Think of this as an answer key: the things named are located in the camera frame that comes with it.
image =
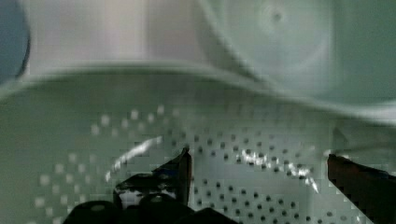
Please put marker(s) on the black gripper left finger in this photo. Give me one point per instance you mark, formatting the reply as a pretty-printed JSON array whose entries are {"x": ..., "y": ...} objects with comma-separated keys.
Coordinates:
[{"x": 160, "y": 197}]

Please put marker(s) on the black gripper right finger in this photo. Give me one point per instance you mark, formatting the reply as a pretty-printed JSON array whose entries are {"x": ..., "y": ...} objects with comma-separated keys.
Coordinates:
[{"x": 371, "y": 190}]

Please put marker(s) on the green plastic strainer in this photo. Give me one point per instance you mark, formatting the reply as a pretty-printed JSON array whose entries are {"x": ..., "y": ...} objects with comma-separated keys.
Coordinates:
[{"x": 72, "y": 137}]

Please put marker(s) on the green plastic mug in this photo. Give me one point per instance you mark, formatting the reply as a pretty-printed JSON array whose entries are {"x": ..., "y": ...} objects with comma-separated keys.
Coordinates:
[{"x": 334, "y": 51}]

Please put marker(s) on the small blue bowl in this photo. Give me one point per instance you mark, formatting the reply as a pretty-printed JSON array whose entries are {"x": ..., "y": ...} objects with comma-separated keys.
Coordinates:
[{"x": 14, "y": 40}]

